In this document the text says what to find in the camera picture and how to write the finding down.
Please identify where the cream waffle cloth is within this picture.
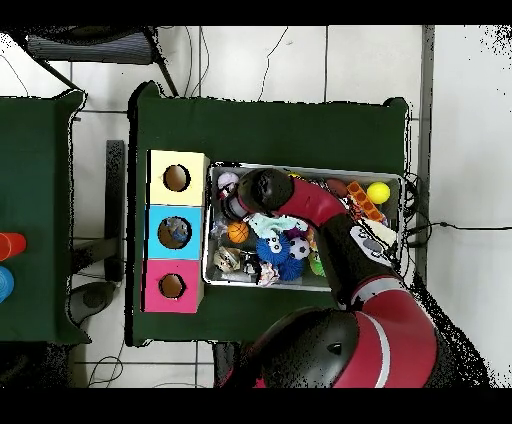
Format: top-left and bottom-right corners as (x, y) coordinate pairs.
(359, 217), (398, 246)

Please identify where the white toy baseball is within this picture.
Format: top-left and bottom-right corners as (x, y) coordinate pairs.
(216, 171), (240, 200)

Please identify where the mint green waffle cloth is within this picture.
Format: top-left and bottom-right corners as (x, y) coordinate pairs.
(247, 212), (309, 240)

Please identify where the black camera stand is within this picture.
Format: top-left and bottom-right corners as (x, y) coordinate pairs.
(70, 139), (127, 283)

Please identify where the yellow ball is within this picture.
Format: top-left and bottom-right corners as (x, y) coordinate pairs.
(366, 182), (391, 205)

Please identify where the crushed silver can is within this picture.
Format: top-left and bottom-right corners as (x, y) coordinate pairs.
(212, 245), (242, 273)

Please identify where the blue plastic cup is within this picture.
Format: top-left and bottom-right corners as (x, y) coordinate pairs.
(0, 265), (16, 304)

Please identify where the dark green side table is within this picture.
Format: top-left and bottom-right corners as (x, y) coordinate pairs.
(0, 90), (91, 346)

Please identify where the black power cable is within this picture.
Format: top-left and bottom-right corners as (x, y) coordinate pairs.
(403, 220), (512, 234)

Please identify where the grey stand foot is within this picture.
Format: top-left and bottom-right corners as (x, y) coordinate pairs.
(68, 280), (118, 326)

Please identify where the long orange toy brick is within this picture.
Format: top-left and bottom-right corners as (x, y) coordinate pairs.
(346, 180), (386, 224)

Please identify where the small orange basketball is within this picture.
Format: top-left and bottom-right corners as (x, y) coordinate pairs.
(226, 221), (251, 245)

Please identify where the dark green tablecloth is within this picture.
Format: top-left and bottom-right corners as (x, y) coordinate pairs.
(127, 81), (410, 348)

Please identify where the blue spiky toy with eyes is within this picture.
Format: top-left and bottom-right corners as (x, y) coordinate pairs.
(255, 233), (292, 266)

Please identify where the shallow clear mesh bin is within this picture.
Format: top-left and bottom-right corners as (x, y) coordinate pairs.
(202, 162), (404, 296)

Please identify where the black and white soccer ball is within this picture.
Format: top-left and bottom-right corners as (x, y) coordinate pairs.
(288, 236), (312, 261)

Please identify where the red plastic cup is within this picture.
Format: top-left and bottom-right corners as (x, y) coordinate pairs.
(0, 232), (28, 262)

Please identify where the dark chair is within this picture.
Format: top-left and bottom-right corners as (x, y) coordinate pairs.
(15, 26), (180, 98)

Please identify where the wooden box with three holes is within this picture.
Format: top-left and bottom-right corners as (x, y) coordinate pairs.
(141, 149), (211, 315)

